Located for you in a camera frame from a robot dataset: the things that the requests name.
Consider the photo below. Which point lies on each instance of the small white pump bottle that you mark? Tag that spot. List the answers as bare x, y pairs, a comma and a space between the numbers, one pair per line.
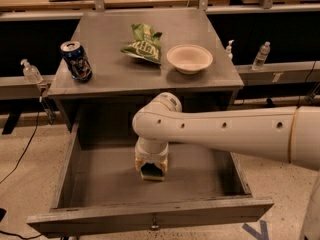
229, 49

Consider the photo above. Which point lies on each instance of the metal drawer knob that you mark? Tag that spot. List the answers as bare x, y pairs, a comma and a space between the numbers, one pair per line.
154, 226

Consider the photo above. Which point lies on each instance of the blue soda can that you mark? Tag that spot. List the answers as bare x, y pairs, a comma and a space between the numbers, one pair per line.
76, 59

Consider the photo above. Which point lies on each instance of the clear sanitizer pump bottle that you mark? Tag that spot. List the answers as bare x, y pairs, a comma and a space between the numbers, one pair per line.
31, 72

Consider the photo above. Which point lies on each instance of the grey open top drawer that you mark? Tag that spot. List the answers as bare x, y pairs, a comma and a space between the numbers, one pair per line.
100, 191

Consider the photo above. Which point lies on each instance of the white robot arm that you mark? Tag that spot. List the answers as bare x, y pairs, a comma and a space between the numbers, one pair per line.
284, 134

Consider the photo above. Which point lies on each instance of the white paper bowl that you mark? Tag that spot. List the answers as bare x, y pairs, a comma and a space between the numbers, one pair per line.
189, 59

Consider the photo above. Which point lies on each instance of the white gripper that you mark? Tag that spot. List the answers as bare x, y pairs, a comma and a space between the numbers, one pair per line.
151, 156

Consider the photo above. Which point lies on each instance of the green yellow sponge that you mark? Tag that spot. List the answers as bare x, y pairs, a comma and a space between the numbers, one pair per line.
151, 172

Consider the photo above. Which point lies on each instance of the green chip bag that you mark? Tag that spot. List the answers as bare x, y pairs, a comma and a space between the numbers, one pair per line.
146, 44

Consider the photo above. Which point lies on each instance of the grey metal rail bench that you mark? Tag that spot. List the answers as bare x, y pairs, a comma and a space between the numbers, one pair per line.
17, 96

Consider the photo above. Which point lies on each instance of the clear plastic water bottle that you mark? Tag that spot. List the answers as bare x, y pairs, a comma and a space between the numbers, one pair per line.
261, 56

